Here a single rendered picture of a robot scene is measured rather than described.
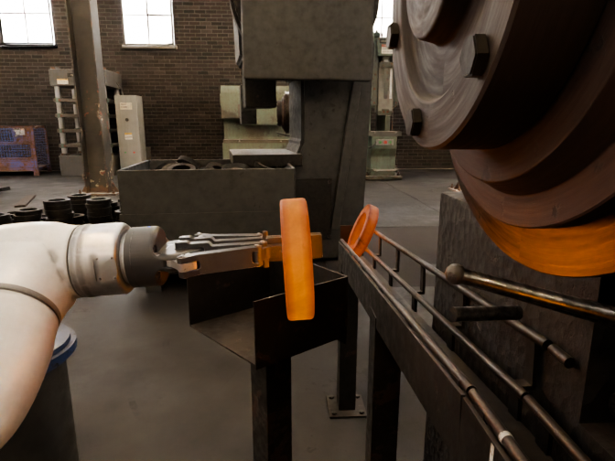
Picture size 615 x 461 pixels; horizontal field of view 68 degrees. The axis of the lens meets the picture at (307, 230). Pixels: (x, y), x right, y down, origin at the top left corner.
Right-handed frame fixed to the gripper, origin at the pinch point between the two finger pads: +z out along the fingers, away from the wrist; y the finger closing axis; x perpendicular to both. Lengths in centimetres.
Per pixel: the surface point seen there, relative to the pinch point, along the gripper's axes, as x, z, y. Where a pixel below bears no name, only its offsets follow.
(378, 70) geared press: 102, 183, -791
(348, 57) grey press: 55, 45, -242
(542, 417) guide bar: -15.5, 23.8, 16.4
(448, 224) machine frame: -3.7, 28.1, -22.0
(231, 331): -24.0, -13.0, -28.6
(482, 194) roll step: 7.9, 17.0, 16.2
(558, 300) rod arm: 3.9, 15.0, 31.5
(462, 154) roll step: 11.6, 15.2, 15.8
